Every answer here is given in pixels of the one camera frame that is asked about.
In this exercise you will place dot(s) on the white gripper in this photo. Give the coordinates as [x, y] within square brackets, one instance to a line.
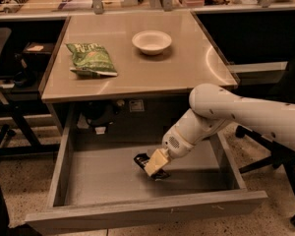
[173, 145]

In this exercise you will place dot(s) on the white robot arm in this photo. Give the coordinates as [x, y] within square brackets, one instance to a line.
[211, 109]

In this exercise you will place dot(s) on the grey open top drawer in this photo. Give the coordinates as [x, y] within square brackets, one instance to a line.
[97, 184]

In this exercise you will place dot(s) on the grey cabinet with steel top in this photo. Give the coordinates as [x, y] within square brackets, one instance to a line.
[190, 60]

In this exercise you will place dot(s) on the white paper bowl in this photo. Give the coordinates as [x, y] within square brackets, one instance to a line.
[151, 42]

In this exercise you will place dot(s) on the green chip bag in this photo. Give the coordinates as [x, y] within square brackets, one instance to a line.
[91, 59]

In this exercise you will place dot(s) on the black office chair right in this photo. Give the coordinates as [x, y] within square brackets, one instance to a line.
[279, 156]

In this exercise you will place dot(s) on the black box with label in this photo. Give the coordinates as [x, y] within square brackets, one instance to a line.
[37, 55]

